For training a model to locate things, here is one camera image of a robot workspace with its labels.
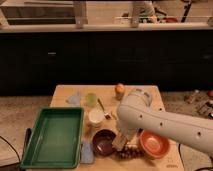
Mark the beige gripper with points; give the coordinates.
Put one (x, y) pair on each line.
(122, 138)

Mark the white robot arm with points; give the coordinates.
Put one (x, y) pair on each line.
(134, 112)

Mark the purple bowl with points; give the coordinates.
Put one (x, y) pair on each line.
(102, 143)

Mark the orange bowl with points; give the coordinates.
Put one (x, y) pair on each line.
(153, 145)

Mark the bunch of dark grapes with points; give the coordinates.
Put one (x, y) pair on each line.
(129, 152)

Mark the white cup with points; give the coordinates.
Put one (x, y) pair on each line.
(96, 117)

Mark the blue sponge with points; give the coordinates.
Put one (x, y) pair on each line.
(87, 154)

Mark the green cup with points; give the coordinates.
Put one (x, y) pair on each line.
(91, 99)

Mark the light blue cloth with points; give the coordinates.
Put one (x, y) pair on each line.
(74, 100)

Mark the green plastic tray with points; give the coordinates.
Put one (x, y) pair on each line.
(55, 139)

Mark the black tool beside tray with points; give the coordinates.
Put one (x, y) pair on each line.
(27, 137)

